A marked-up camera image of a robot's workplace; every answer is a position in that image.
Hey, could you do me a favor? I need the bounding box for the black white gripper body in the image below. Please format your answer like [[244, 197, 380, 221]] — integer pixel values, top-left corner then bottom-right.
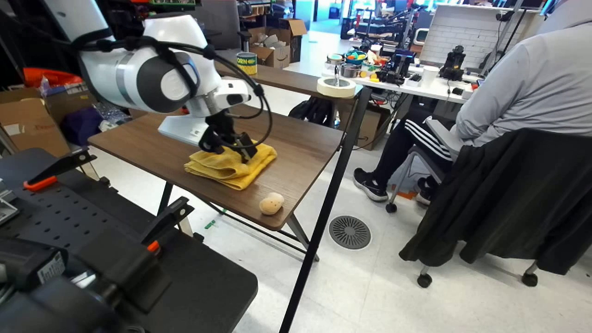
[[157, 92, 249, 149]]

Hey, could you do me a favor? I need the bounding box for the yellow towel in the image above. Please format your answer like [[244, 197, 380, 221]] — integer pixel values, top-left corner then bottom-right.
[[183, 144, 277, 190]]

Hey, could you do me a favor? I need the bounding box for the beige potato toy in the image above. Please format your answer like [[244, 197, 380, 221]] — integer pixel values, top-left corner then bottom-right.
[[258, 192, 284, 216]]

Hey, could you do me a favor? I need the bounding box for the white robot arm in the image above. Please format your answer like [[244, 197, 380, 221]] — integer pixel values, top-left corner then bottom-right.
[[42, 0, 257, 160]]

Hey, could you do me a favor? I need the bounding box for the yellow green labelled can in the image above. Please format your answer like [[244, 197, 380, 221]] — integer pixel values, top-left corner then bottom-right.
[[236, 51, 257, 75]]

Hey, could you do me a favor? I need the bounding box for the white tape roll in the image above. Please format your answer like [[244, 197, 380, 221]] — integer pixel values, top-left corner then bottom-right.
[[316, 75, 356, 97]]

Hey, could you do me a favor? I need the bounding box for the round floor drain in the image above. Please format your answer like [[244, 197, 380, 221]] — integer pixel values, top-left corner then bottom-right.
[[329, 214, 371, 249]]

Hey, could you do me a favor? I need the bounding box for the brown cardboard box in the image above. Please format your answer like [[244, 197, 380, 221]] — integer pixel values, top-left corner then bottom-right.
[[0, 86, 99, 158]]

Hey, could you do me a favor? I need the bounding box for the black office chair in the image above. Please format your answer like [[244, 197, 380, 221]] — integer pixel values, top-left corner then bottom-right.
[[399, 129, 592, 286]]

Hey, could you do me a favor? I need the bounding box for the person in grey shirt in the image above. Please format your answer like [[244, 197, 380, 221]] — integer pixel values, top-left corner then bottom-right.
[[353, 0, 592, 201]]

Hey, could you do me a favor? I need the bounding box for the orange handled black clamp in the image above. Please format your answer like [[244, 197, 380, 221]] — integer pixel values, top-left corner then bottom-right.
[[22, 149, 94, 192]]

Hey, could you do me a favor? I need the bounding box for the black perforated mount plate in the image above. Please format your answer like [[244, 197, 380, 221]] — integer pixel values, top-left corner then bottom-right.
[[0, 149, 257, 333]]

